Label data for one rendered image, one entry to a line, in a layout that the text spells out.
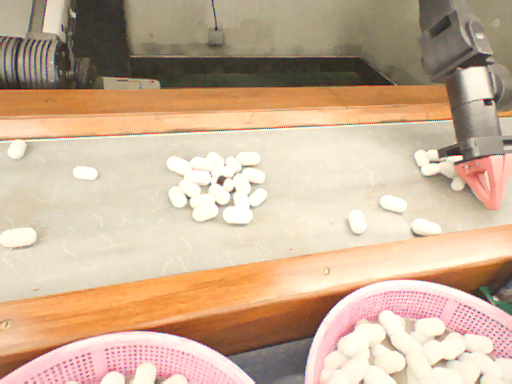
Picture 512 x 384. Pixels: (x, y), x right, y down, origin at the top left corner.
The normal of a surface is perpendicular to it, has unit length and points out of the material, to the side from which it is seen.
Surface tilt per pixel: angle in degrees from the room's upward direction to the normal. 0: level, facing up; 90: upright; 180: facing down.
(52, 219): 0
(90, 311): 0
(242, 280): 0
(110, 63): 86
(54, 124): 45
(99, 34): 86
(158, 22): 90
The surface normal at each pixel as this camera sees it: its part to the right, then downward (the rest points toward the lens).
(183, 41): 0.32, 0.62
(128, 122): 0.29, -0.07
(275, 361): 0.12, -0.75
